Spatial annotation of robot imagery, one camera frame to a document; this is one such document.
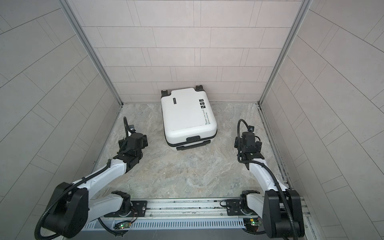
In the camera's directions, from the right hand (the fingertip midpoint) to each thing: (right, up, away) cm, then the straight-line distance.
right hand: (246, 139), depth 88 cm
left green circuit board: (-62, -34, -23) cm, 75 cm away
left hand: (-64, +3, -2) cm, 64 cm away
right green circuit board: (-4, -36, -20) cm, 41 cm away
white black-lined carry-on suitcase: (-34, +12, -5) cm, 37 cm away
